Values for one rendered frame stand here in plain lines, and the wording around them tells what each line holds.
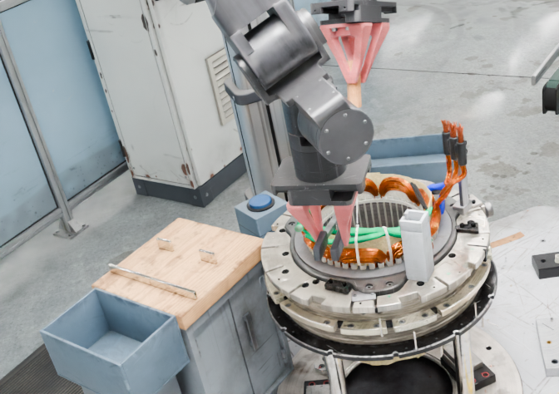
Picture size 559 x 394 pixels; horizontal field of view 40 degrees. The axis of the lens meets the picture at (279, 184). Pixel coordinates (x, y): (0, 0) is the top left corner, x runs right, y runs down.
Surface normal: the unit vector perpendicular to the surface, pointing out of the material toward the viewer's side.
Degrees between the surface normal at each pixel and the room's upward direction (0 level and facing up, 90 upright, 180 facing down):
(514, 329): 0
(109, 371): 90
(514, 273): 0
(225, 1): 72
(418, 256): 90
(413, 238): 90
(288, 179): 1
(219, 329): 90
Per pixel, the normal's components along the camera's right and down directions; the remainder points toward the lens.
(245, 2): 0.15, 0.15
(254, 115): 0.32, 0.40
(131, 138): -0.51, 0.51
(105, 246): -0.18, -0.86
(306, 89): -0.47, -0.65
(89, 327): 0.80, 0.15
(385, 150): -0.16, 0.50
